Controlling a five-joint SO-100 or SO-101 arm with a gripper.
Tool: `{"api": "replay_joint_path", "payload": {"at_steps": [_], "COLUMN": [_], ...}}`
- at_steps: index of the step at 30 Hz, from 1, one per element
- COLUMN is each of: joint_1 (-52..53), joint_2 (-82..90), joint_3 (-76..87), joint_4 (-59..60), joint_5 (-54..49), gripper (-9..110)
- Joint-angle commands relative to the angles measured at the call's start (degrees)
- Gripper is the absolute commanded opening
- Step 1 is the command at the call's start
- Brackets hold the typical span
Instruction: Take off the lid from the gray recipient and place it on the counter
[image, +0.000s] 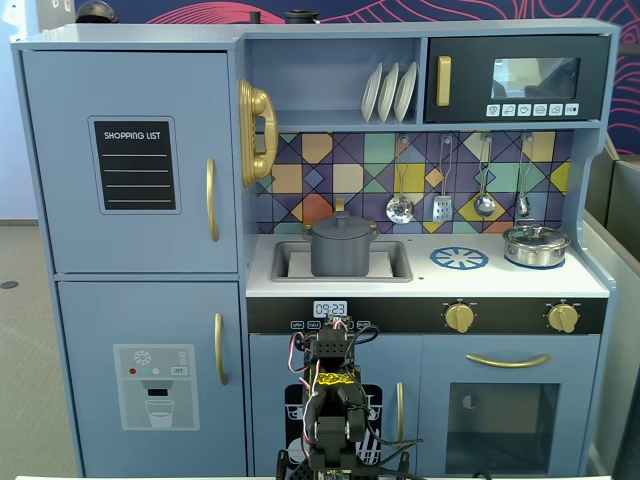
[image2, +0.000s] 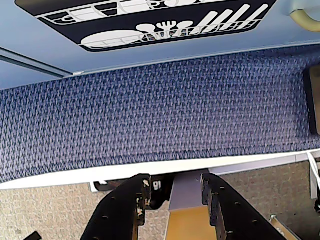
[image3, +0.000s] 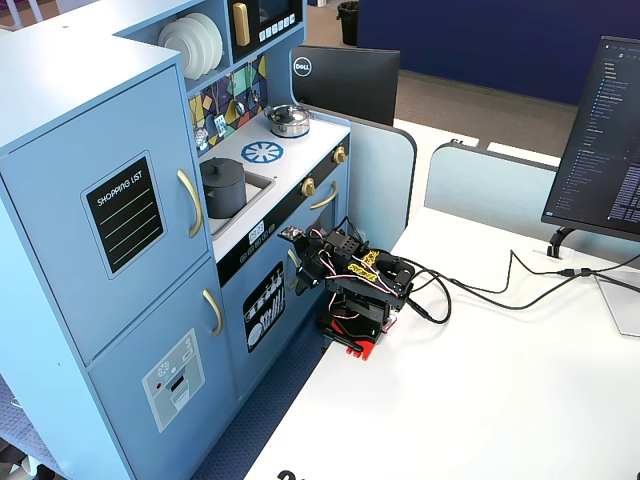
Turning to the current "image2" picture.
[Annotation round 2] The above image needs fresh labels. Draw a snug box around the small black bar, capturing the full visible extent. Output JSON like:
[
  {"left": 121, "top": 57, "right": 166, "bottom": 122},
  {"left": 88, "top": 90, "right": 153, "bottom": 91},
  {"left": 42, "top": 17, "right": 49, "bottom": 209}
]
[{"left": 24, "top": 231, "right": 42, "bottom": 240}]

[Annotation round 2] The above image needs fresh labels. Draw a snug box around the wooden block gray top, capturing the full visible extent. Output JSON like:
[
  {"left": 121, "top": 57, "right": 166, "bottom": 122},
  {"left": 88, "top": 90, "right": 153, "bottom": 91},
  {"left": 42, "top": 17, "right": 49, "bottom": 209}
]
[{"left": 166, "top": 172, "right": 213, "bottom": 240}]

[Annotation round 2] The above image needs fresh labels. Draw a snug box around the gold dishwasher door handle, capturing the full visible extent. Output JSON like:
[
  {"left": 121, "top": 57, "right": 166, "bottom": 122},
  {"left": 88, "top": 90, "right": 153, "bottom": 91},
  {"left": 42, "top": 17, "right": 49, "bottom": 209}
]
[{"left": 289, "top": 9, "right": 320, "bottom": 33}]

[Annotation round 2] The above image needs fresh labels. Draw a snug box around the blue dishwasher door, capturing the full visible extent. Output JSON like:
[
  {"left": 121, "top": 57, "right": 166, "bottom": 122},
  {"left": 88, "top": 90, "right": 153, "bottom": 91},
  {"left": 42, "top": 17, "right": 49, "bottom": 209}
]
[{"left": 0, "top": 0, "right": 320, "bottom": 76}]

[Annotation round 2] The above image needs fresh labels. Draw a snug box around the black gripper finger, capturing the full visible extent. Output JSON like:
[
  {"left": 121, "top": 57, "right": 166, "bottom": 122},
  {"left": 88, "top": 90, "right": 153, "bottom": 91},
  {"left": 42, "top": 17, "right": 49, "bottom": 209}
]
[
  {"left": 201, "top": 173, "right": 297, "bottom": 240},
  {"left": 79, "top": 173, "right": 152, "bottom": 240}
]

